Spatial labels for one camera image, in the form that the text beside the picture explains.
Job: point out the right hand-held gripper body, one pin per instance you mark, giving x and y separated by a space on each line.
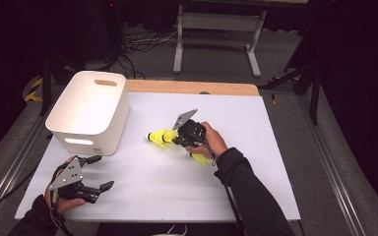
192 131

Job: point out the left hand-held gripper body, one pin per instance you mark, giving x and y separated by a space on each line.
69 175

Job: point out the white plastic storage bin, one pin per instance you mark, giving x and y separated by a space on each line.
88 108

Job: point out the person's right hand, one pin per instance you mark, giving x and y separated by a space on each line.
215 139

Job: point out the person's left hand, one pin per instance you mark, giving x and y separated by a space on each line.
64 205

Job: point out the white table mat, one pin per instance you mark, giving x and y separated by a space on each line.
164 190

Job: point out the yellow black hazard tape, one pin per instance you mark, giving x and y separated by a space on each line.
34 93

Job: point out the black metal stand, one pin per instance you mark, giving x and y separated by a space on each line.
45 85

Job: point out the black tripod stand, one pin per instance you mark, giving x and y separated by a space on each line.
314 95

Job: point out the aluminium floor rail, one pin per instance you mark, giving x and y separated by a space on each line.
10 173
334 177

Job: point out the grey metal desk frame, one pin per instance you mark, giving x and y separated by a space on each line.
220 22

